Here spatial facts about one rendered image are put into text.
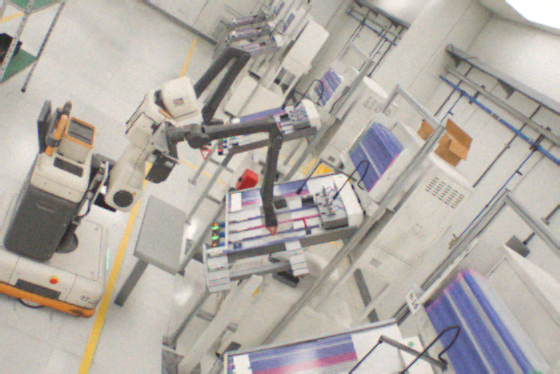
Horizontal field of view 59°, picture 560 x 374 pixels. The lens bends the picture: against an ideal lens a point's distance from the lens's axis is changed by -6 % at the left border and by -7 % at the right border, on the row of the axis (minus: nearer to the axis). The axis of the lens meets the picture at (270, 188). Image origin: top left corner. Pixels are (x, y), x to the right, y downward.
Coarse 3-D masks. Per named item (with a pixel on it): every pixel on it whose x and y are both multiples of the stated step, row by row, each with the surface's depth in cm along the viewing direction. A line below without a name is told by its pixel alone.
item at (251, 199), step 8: (288, 184) 333; (296, 184) 331; (248, 192) 334; (256, 192) 332; (280, 192) 326; (288, 192) 324; (304, 192) 320; (232, 200) 328; (240, 200) 326; (248, 200) 324; (256, 200) 322; (288, 200) 315; (232, 208) 319; (240, 208) 317; (248, 208) 316
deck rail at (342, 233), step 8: (320, 232) 277; (328, 232) 276; (336, 232) 276; (344, 232) 276; (352, 232) 276; (304, 240) 277; (312, 240) 277; (320, 240) 277; (328, 240) 278; (256, 248) 277; (264, 248) 277; (272, 248) 278; (280, 248) 278; (240, 256) 279; (248, 256) 279
